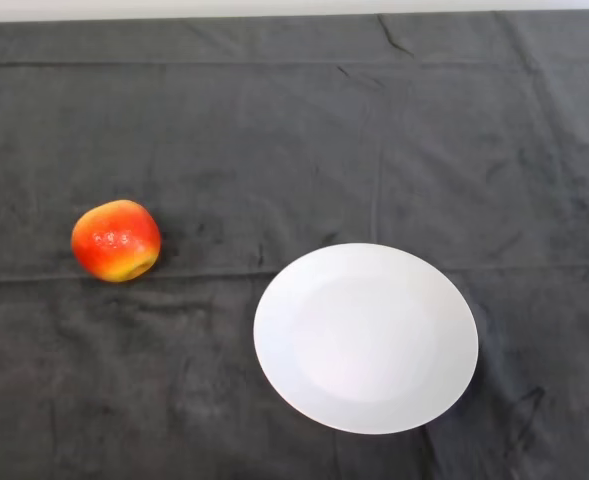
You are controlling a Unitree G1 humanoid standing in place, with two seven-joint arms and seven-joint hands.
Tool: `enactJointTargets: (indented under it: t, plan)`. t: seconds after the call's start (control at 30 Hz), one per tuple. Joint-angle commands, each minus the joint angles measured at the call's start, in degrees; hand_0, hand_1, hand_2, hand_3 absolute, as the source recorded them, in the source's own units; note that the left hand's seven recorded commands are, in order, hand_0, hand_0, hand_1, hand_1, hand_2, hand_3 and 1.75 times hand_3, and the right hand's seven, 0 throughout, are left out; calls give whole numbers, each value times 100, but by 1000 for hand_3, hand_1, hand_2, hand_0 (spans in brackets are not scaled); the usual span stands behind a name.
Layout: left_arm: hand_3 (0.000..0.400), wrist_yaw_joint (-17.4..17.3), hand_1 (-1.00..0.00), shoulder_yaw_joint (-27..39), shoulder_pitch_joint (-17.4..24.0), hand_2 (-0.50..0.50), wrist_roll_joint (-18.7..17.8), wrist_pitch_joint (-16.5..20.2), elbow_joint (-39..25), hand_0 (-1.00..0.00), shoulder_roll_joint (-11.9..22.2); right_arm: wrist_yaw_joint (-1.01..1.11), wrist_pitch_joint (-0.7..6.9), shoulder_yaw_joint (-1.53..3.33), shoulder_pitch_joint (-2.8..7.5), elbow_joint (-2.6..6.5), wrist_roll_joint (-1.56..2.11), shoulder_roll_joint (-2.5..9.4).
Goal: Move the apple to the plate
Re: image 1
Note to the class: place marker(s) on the red yellow apple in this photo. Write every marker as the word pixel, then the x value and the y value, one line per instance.
pixel 114 242

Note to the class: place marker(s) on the white round plate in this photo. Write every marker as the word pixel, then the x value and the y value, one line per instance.
pixel 366 340

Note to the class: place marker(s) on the black cloth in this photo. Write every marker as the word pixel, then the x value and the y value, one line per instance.
pixel 294 150

